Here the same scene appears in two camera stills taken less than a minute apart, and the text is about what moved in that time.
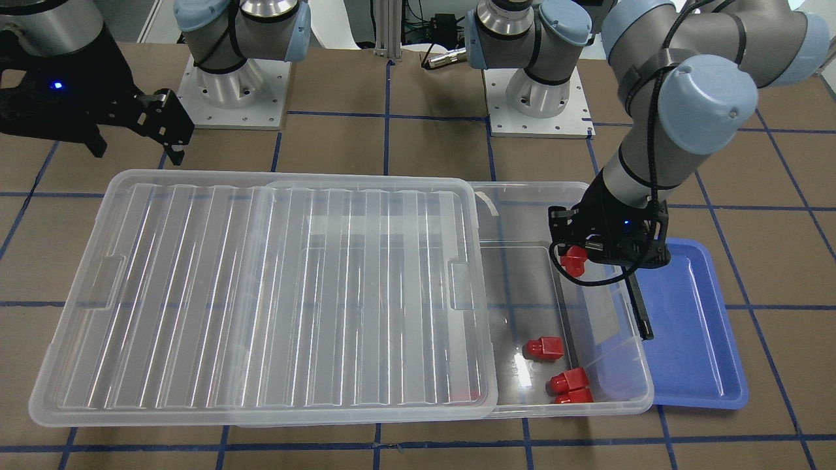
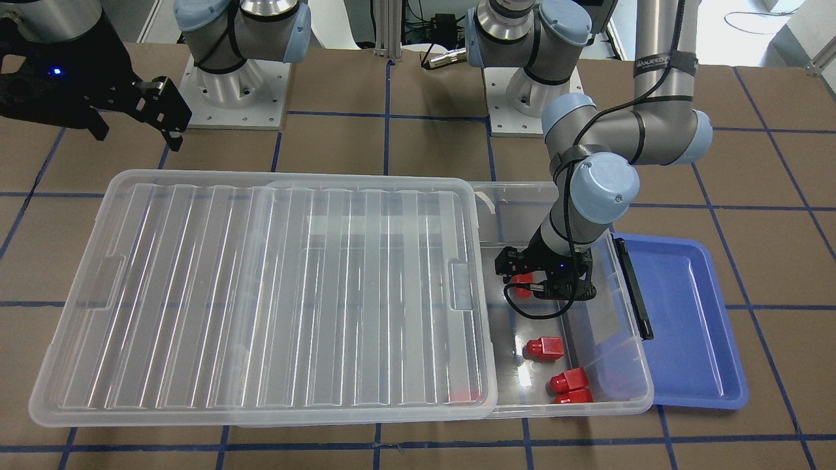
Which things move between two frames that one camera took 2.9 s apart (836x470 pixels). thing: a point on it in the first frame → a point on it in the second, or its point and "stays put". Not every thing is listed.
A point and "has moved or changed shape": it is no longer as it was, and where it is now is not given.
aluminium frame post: (388, 29) stays put
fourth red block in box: (462, 394) stays put
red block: (574, 260) has moved or changed shape
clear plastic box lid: (243, 299) stays put
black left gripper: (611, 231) → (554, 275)
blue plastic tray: (692, 355) stays put
